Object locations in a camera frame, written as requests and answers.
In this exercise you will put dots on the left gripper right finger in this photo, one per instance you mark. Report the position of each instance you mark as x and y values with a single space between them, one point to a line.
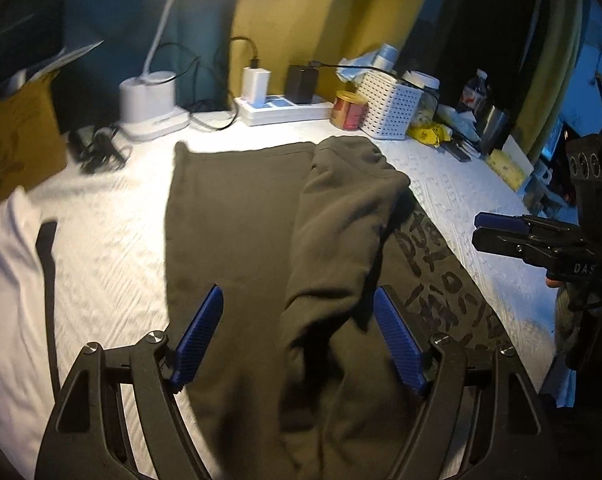
479 415

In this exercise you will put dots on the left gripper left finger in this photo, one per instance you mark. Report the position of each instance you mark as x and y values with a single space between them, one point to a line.
86 435

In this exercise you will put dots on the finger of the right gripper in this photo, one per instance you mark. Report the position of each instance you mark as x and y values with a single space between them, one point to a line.
533 249
522 225

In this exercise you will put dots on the dark olive garment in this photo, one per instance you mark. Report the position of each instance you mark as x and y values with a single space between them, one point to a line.
297 382

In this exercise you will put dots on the yellow tissue box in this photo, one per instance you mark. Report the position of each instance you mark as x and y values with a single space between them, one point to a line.
511 164

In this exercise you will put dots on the black smartphone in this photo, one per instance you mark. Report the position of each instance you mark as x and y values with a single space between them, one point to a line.
456 151

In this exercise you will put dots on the white mug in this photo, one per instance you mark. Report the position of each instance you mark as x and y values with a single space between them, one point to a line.
542 173

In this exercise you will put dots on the white garment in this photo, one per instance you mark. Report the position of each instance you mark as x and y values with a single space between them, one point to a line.
26 394

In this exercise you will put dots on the stainless steel kettle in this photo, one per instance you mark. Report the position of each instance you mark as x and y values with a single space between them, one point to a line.
492 128

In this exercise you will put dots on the yellow snack bag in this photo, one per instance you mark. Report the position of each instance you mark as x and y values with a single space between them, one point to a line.
433 134

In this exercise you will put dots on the clear jar with white lid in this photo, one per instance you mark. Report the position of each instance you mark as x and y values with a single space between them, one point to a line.
429 99

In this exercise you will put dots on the plastic water bottle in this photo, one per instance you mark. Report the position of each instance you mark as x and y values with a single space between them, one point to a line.
474 94

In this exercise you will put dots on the white perforated plastic basket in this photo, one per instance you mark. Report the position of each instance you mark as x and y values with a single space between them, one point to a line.
391 104

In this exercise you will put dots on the white textured mattress cover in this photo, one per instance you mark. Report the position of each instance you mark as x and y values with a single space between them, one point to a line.
109 250

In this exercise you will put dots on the red tin can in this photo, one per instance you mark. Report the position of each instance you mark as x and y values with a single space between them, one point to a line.
348 110

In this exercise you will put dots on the blue capped bottle in basket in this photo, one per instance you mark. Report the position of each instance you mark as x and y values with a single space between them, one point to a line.
385 59

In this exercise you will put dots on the black power adapter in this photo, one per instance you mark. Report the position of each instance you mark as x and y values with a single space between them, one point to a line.
300 84

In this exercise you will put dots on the white power strip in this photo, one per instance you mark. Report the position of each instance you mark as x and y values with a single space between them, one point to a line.
278 110

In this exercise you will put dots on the white charger plug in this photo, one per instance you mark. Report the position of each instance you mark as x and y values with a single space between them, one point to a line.
255 84

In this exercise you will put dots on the cardboard box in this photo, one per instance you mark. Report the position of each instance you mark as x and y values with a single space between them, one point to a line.
31 146

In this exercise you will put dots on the white desk lamp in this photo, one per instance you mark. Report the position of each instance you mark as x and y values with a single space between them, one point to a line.
148 108

